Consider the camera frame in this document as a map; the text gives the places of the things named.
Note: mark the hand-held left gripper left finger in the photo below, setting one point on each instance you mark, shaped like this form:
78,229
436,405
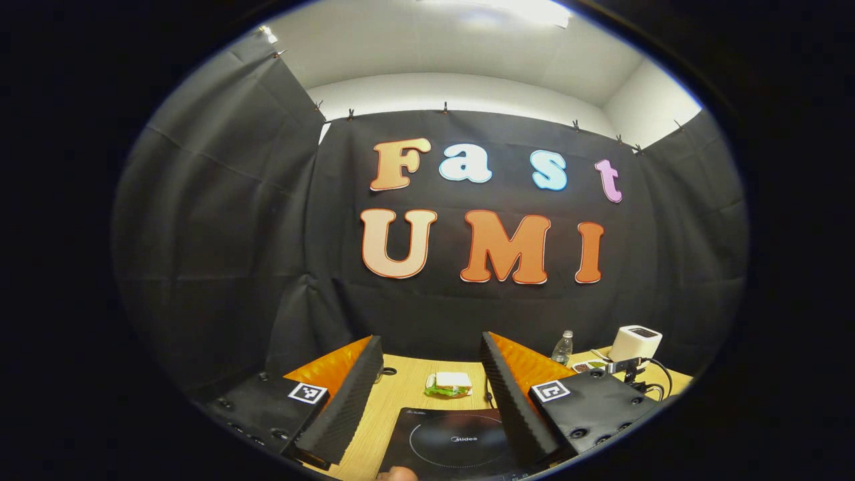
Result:
347,401

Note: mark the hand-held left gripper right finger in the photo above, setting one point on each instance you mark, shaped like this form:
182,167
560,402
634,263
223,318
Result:
514,401

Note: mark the black induction cooktop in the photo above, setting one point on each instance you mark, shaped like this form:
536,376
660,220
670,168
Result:
454,454

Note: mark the white toaster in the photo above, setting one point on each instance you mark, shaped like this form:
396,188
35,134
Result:
634,346

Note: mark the white divided plate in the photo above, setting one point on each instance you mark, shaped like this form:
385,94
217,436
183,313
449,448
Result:
588,365

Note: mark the clear plastic water bottle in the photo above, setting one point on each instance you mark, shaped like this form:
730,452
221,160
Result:
562,351

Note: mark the sandwich with lettuce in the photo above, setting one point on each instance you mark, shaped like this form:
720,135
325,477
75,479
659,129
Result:
453,382

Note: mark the black backdrop cloth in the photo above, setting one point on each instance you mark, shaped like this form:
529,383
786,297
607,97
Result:
467,314

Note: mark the ceiling light panel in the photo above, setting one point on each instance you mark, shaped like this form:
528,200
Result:
528,10

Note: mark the small ceiling light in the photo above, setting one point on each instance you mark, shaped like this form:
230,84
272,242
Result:
268,33

